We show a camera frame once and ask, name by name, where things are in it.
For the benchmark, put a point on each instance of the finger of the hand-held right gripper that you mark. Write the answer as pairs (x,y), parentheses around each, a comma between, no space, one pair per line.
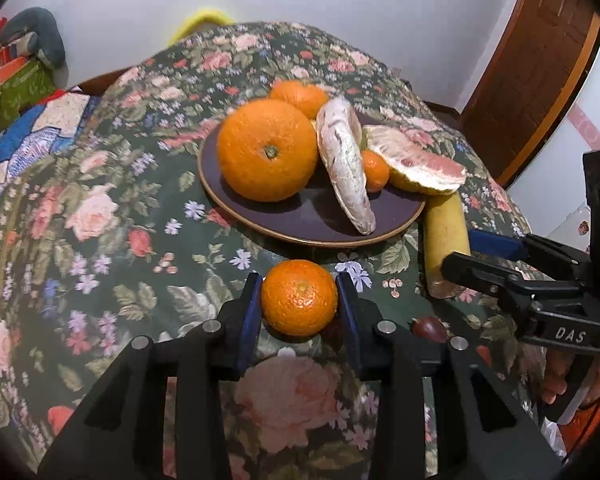
(497,244)
(480,275)

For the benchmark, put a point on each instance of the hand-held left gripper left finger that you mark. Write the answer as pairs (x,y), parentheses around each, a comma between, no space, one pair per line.
(252,320)

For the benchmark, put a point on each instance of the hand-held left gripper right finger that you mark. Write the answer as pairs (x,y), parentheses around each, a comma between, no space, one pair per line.
(347,320)

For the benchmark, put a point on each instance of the medium tangerine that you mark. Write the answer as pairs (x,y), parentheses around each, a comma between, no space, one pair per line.
(299,297)

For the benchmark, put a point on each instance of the purple plate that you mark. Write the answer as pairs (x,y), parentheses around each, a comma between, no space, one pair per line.
(305,215)

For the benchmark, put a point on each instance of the pomelo wedge with rind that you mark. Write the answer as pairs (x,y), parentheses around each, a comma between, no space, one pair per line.
(415,160)

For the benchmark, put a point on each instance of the small mandarin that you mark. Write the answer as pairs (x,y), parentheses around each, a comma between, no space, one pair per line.
(375,170)

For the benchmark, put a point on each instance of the peeled pomelo segment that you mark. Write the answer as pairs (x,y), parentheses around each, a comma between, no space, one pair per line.
(345,165)

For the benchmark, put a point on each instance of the orange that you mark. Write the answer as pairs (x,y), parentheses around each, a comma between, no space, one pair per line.
(265,150)
(300,97)

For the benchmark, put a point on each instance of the person's right hand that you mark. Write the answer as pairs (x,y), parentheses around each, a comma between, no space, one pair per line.
(555,375)

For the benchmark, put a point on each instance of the dark red jujube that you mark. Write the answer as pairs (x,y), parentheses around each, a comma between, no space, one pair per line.
(430,329)

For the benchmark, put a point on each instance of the white wardrobe sliding door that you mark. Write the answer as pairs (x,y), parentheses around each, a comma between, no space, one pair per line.
(570,125)

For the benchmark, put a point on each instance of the floral tablecloth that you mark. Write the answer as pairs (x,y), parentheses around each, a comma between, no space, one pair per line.
(105,260)

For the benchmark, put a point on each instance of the brown wooden door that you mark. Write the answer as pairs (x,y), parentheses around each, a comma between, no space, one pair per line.
(530,60)

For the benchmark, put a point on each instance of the patchwork quilt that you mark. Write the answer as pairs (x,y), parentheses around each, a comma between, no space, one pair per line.
(40,130)

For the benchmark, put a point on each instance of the yellow foam tube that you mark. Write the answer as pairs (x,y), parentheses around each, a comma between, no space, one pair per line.
(200,17)

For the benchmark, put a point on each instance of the green fabric bag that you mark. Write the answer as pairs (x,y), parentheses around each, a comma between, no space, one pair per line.
(20,92)

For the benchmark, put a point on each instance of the grey cushion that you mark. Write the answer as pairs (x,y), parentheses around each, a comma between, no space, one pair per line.
(45,35)

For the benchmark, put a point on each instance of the dark wooden bed frame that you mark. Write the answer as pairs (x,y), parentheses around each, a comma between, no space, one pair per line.
(105,80)

